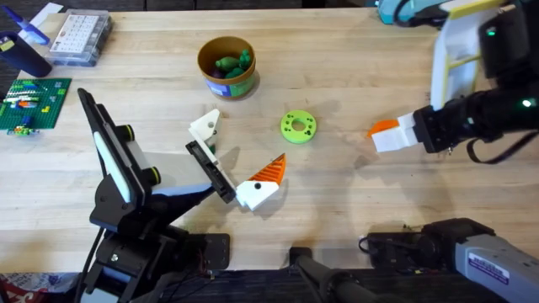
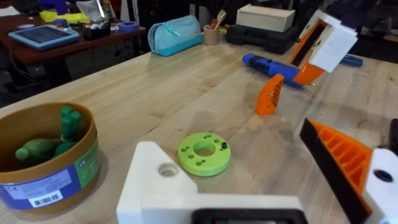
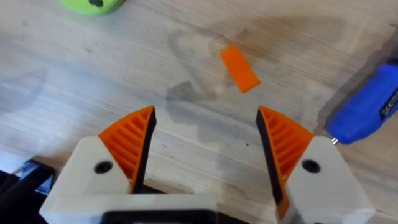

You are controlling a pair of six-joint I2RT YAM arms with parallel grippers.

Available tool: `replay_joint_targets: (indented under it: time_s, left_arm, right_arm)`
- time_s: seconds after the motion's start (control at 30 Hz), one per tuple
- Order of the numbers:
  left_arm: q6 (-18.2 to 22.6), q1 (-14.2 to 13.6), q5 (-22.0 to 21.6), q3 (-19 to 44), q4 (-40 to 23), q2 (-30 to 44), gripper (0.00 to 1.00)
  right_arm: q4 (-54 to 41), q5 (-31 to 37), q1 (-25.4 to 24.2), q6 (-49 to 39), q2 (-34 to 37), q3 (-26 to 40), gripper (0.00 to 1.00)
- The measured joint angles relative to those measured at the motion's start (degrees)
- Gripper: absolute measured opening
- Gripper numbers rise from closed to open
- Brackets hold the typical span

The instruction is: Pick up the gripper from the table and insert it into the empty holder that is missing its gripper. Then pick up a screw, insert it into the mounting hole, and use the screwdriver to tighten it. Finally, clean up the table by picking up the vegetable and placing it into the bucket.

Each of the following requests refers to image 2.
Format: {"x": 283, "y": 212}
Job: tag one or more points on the blue tape roll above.
{"x": 128, "y": 26}

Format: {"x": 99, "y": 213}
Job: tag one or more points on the blue electric screwdriver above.
{"x": 270, "y": 67}

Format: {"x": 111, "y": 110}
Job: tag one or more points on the black box with small items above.
{"x": 96, "y": 31}

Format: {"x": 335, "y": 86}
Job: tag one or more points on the green disc with holes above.
{"x": 189, "y": 163}

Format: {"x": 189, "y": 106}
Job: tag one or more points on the white cardboard box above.
{"x": 264, "y": 17}

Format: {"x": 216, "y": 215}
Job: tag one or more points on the clear plastic bag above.
{"x": 90, "y": 9}

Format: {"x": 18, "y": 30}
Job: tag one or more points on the orange ribbed wedge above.
{"x": 269, "y": 96}

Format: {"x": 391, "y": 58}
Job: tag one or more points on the black plastic tool case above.
{"x": 258, "y": 40}

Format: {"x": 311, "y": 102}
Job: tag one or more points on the tablet in blue case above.
{"x": 43, "y": 36}

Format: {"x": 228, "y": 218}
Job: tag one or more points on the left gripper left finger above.
{"x": 149, "y": 174}

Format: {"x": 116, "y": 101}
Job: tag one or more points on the yellow plastic tray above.
{"x": 73, "y": 17}

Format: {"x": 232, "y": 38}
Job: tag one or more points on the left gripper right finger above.
{"x": 348, "y": 161}

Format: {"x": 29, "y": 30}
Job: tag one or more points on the beige cup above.
{"x": 211, "y": 36}

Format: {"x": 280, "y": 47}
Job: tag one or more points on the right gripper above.
{"x": 354, "y": 12}

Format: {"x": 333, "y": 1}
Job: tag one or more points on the wooden fork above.
{"x": 220, "y": 17}

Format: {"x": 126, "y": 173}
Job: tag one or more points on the brown tub with green toys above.
{"x": 46, "y": 183}

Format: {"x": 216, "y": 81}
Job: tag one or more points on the purple plastic part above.
{"x": 56, "y": 5}

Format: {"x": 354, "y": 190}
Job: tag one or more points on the teal zip pencil case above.
{"x": 174, "y": 35}

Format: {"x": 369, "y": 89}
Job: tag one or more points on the small black screw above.
{"x": 224, "y": 145}

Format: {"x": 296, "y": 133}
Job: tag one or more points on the dark brown side table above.
{"x": 93, "y": 43}

